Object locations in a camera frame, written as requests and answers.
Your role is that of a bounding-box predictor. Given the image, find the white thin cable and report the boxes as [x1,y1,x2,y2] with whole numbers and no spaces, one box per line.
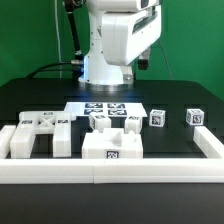
[54,0,64,80]

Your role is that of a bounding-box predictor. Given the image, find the white U-shaped border fence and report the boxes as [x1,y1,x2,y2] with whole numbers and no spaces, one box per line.
[0,126,224,184]

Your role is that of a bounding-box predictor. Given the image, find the white tagged cube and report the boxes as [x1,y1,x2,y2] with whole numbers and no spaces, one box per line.
[186,108,204,126]
[149,109,166,127]

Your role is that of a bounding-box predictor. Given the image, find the white marker sheet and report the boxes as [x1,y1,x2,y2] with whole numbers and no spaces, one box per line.
[64,102,147,117]

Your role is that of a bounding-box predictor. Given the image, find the white chair back frame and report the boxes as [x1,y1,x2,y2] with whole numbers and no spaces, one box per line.
[10,111,76,159]

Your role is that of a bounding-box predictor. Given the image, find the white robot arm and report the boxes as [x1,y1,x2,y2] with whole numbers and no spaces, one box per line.
[79,0,162,91]

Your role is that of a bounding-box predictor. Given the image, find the black cable bundle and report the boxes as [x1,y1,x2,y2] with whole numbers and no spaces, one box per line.
[26,0,85,80]

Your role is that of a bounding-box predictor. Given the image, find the white chair seat block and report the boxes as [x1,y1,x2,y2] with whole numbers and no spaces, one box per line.
[82,128,143,159]

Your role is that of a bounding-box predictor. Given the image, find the white tagged cube far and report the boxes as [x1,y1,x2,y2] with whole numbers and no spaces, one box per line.
[186,108,204,126]

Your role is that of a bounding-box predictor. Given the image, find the white tagged cube near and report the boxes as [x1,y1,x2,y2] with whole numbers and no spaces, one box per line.
[149,109,166,127]

